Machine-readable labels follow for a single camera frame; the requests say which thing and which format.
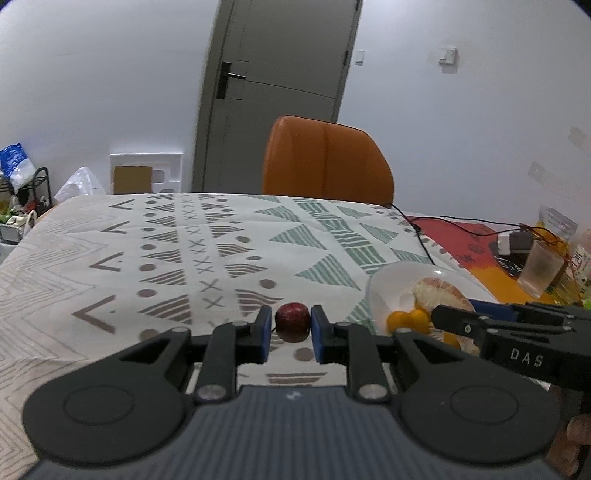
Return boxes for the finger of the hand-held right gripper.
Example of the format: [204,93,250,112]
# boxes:
[430,305,492,352]
[468,299,514,320]

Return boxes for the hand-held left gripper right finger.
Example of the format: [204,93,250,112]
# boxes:
[310,304,467,403]

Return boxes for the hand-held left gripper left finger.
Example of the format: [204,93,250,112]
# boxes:
[117,305,273,403]

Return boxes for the small red jujube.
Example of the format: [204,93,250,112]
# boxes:
[275,302,311,343]

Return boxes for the white bowl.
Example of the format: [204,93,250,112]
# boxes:
[365,263,502,344]

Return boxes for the person's right hand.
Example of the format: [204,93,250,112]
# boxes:
[546,387,591,479]

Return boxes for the frosted plastic cup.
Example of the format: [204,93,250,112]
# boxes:
[517,241,567,300]

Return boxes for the red and orange cloth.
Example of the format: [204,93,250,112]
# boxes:
[405,216,557,306]

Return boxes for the grey charger adapter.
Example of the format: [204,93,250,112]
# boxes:
[498,231,534,254]

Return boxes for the clear plastic bottle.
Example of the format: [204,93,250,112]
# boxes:
[566,228,591,297]

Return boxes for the clear snack bag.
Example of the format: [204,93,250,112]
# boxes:
[536,205,578,241]

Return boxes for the geometric patterned tablecloth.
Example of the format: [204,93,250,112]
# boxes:
[0,191,467,480]

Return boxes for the orange leather chair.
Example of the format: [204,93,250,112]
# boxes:
[262,115,396,206]

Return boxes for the white foam packaging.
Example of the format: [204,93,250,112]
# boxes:
[109,152,185,195]

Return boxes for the brown cardboard sheet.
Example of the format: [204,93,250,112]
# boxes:
[114,166,153,195]

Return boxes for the white plastic bag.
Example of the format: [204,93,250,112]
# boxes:
[54,166,107,205]

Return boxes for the grey door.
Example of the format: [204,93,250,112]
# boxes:
[193,0,363,193]

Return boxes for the black metal rack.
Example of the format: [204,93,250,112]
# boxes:
[0,167,51,219]

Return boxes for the white tote bag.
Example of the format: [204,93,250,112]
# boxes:
[0,208,38,246]

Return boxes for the blue and white bag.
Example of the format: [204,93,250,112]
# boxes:
[0,143,36,193]

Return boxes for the thin black cable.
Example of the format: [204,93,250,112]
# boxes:
[406,215,541,241]

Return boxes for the black door handle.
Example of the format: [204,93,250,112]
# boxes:
[216,61,246,100]

